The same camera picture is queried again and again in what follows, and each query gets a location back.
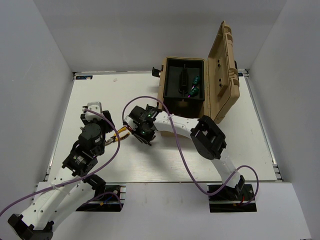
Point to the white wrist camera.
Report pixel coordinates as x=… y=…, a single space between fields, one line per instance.
x=91 y=111
x=130 y=124

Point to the black toolbox tray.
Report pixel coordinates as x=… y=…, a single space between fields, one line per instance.
x=178 y=79

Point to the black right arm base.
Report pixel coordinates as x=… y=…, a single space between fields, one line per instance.
x=226 y=194

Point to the green orange stubby screwdriver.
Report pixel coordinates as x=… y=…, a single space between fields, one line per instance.
x=193 y=92

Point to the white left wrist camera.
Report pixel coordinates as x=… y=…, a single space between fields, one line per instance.
x=91 y=111

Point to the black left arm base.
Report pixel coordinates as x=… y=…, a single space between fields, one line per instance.
x=107 y=192

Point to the yellow black needle-nose pliers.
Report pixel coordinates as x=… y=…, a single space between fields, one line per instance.
x=123 y=133

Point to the blue label sticker left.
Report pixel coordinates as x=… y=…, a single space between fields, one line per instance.
x=84 y=77

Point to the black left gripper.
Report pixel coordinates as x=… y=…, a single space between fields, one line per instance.
x=108 y=127

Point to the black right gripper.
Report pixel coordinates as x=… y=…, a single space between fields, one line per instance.
x=146 y=140

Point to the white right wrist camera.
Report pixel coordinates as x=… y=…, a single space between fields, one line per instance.
x=130 y=124

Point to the tan plastic toolbox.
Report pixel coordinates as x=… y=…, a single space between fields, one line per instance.
x=221 y=82

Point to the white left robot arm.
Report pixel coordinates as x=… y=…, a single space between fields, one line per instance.
x=75 y=183

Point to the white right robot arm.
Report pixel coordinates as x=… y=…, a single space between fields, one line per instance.
x=207 y=137

